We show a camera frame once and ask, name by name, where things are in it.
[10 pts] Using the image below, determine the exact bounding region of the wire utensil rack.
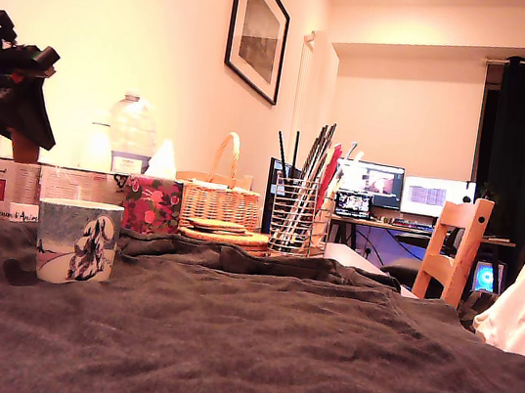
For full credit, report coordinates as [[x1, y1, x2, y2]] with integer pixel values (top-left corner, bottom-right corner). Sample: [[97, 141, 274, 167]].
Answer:
[[265, 171, 338, 262]]

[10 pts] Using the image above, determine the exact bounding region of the large clear water bottle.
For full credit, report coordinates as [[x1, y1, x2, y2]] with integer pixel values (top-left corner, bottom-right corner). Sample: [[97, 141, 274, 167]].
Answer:
[[102, 89, 164, 179]]

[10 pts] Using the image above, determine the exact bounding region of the backlit keyboard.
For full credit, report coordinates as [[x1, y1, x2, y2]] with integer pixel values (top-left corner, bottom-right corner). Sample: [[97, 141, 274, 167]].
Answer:
[[389, 216, 437, 234]]

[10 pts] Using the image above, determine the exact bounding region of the dark grey cloth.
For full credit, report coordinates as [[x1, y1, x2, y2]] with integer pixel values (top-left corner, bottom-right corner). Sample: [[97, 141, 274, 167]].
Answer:
[[0, 207, 525, 393]]

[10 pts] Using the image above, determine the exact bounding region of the computer tower with glowing fan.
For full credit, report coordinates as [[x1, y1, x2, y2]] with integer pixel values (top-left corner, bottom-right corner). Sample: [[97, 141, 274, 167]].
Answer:
[[470, 257, 508, 297]]

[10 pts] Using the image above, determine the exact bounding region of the small tablet screen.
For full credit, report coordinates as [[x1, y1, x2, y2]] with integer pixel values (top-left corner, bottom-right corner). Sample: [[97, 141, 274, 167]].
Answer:
[[331, 190, 375, 223]]

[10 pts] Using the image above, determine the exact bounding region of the orange coffee capsule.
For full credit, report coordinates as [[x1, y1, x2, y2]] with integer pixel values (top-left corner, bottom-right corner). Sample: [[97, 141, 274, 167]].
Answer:
[[8, 128, 44, 165]]

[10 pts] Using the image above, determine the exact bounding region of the wooden chair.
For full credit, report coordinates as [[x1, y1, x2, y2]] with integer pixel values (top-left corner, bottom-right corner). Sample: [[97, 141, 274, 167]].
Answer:
[[409, 190, 496, 312]]

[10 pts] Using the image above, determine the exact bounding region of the square cork coaster stack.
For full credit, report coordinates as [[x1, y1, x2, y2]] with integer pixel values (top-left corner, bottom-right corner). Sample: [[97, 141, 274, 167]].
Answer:
[[187, 215, 248, 238]]

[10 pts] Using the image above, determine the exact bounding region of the printed carton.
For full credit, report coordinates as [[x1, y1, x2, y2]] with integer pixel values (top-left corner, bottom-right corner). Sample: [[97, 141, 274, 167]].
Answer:
[[0, 155, 45, 223], [37, 162, 129, 211]]

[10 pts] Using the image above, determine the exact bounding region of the white tissue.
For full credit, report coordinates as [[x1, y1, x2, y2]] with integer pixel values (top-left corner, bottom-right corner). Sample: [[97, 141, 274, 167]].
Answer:
[[144, 136, 183, 181]]

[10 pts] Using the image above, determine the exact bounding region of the black framed picture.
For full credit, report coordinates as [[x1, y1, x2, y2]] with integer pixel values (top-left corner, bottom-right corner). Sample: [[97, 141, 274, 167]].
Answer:
[[218, 0, 294, 107]]

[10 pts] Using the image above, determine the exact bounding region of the wicker basket with handle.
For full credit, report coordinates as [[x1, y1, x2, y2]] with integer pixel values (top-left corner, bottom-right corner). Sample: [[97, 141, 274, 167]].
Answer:
[[177, 126, 271, 240]]

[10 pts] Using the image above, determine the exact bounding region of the wooden desk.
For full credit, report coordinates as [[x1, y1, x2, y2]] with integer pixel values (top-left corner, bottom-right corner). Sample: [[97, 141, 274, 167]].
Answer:
[[323, 210, 518, 296]]

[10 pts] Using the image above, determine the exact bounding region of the dark flat screen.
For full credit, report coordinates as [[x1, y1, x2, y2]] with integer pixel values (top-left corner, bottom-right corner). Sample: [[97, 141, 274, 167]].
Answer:
[[259, 156, 298, 238]]

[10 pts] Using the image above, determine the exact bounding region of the floral tissue box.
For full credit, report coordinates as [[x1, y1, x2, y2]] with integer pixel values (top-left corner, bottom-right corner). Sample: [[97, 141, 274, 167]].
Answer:
[[117, 171, 187, 239]]

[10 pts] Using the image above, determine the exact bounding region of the mug with snowy tree print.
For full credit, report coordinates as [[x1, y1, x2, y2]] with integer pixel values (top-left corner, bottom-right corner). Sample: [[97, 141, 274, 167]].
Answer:
[[26, 193, 126, 292]]

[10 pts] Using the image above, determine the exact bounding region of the red flat utensil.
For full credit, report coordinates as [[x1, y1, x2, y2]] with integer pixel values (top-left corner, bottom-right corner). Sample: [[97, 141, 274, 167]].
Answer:
[[317, 140, 346, 203]]

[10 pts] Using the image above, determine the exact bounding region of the round cork trivet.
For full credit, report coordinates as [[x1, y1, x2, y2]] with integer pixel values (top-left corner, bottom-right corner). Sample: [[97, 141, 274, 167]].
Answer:
[[176, 222, 271, 257]]

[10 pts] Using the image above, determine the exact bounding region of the black-framed computer monitor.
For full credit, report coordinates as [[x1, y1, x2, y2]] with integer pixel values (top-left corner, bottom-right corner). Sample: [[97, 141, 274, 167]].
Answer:
[[331, 156, 408, 212]]

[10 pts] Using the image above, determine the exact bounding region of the black stick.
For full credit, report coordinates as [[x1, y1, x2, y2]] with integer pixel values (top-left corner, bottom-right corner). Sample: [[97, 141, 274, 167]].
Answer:
[[289, 130, 303, 178], [271, 130, 298, 182]]

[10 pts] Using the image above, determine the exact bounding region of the white utensil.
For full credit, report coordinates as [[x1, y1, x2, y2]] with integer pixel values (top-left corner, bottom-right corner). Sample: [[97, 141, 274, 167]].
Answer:
[[343, 141, 366, 173]]

